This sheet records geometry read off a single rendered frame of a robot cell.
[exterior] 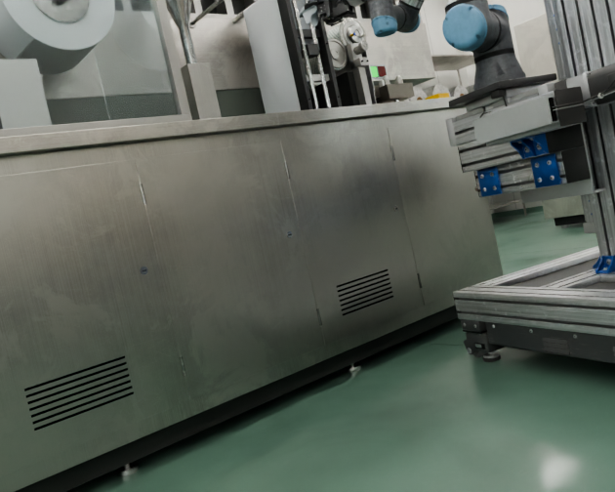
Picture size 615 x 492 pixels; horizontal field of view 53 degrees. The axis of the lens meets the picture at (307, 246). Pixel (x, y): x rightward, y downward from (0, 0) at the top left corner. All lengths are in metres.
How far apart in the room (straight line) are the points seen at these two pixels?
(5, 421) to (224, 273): 0.67
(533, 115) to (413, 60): 1.87
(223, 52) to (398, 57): 1.07
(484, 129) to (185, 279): 0.92
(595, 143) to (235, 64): 1.47
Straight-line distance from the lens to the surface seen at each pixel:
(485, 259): 2.63
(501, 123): 1.71
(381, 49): 3.29
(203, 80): 2.27
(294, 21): 2.32
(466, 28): 1.81
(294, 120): 1.98
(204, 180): 1.79
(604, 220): 1.95
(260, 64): 2.60
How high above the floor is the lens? 0.59
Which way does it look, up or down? 3 degrees down
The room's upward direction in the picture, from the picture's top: 12 degrees counter-clockwise
